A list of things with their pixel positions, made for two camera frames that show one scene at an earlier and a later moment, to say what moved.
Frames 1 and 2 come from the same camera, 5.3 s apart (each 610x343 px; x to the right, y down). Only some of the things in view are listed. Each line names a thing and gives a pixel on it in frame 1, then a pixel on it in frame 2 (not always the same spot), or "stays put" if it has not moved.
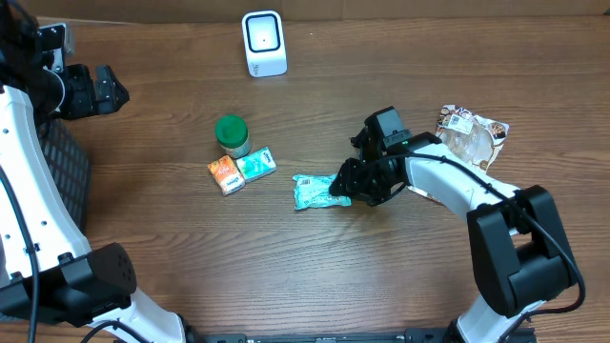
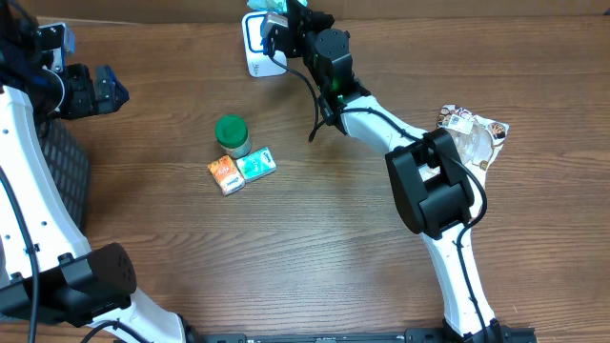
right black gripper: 355,186 to 302,17
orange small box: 227,175 stays put
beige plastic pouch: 473,138 stays put
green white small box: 256,165 stays put
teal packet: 314,191 to 267,6
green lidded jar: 233,135 stays put
